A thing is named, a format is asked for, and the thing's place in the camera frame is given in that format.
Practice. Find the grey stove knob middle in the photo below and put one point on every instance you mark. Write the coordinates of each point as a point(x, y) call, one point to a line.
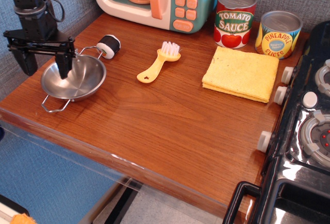
point(280, 95)

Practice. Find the yellow folded cloth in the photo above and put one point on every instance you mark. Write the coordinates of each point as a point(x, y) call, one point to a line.
point(242, 74)

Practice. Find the tomato sauce can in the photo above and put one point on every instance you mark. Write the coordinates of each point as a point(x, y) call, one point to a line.
point(233, 22)

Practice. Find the toy sushi roll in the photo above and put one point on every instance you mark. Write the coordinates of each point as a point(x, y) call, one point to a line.
point(109, 45)

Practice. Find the black toy stove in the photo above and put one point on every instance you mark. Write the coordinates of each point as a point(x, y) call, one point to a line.
point(295, 174)

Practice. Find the white round stove button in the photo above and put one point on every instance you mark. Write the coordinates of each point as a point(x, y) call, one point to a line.
point(309, 100)

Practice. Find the teal toy microwave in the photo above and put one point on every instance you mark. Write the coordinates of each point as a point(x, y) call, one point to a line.
point(157, 2)

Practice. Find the pineapple slices can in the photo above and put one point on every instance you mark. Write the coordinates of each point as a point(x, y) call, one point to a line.
point(278, 33)

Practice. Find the steel pan with wire handles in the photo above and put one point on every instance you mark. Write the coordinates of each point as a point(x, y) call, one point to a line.
point(84, 79)

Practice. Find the grey stove knob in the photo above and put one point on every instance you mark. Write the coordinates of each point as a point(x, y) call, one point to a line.
point(263, 141)
point(286, 75)
point(280, 95)

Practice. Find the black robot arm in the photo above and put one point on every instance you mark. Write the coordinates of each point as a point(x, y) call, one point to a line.
point(39, 35)

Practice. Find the yellow toy dish brush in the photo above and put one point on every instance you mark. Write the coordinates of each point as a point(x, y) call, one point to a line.
point(169, 51)

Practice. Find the grey stove knob lower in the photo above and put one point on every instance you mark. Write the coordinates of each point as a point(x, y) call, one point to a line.
point(263, 141)

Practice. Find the orange object at bottom left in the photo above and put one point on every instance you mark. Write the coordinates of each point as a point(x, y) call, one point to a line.
point(22, 219)

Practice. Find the grey stove knob upper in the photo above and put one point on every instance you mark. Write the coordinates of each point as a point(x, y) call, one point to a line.
point(286, 75)

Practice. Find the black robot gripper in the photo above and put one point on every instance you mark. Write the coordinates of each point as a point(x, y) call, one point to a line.
point(39, 34)

